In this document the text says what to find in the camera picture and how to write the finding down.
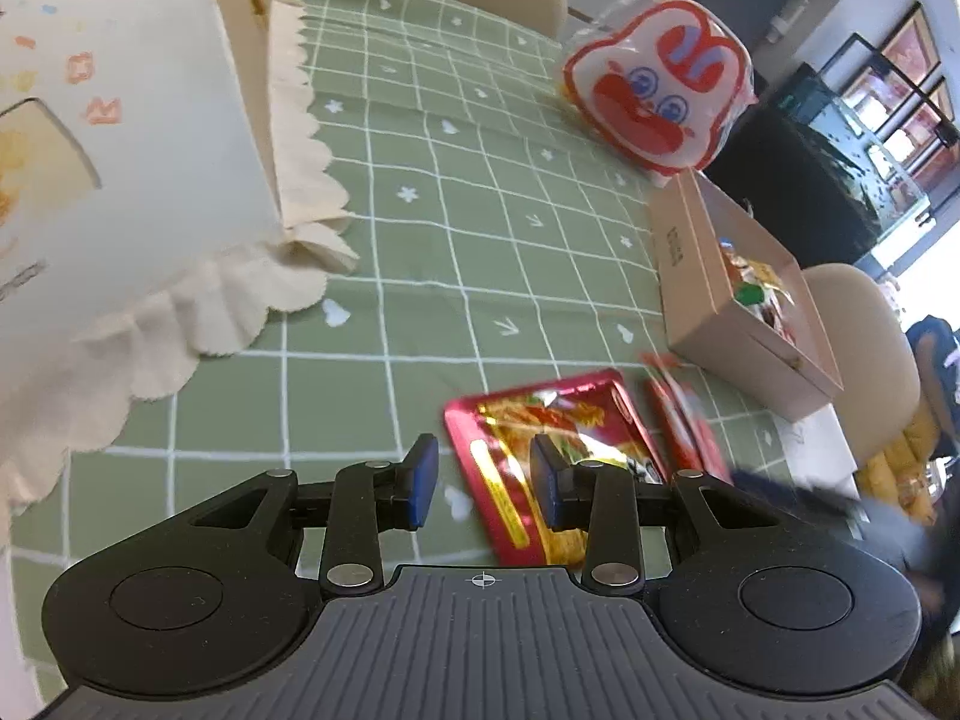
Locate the red white rabbit bag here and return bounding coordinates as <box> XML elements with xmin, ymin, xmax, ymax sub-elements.
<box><xmin>555</xmin><ymin>0</ymin><xmax>757</xmax><ymax>187</ymax></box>

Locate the dark red foil snack packet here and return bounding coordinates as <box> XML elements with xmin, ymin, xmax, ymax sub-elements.
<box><xmin>440</xmin><ymin>367</ymin><xmax>669</xmax><ymax>569</ymax></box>

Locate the pink open cardboard box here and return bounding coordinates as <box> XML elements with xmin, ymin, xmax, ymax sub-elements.
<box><xmin>649</xmin><ymin>171</ymin><xmax>843</xmax><ymax>421</ymax></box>

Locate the green red snack packet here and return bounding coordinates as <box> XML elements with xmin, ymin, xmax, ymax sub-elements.
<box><xmin>719</xmin><ymin>239</ymin><xmax>796</xmax><ymax>343</ymax></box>

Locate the red white striped snack packet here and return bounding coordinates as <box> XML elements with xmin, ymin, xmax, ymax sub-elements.
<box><xmin>641</xmin><ymin>353</ymin><xmax>732</xmax><ymax>483</ymax></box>

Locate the beige chair right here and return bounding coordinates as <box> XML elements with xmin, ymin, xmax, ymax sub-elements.
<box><xmin>802</xmin><ymin>263</ymin><xmax>921</xmax><ymax>466</ymax></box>

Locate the black aquarium cabinet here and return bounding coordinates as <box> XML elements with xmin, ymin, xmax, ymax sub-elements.
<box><xmin>706</xmin><ymin>64</ymin><xmax>929</xmax><ymax>268</ymax></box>

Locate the white cartoon paper bag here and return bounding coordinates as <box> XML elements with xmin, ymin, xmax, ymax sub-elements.
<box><xmin>2</xmin><ymin>0</ymin><xmax>356</xmax><ymax>509</ymax></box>

